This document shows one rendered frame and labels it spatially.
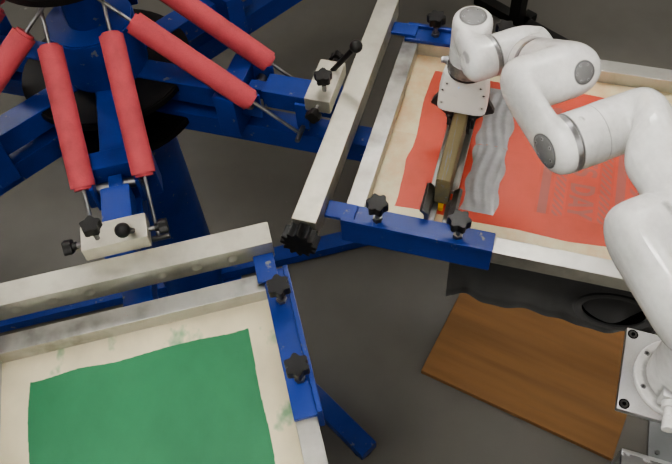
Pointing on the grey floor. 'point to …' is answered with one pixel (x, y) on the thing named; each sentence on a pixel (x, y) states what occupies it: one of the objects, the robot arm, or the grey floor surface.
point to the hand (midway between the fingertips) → (460, 121)
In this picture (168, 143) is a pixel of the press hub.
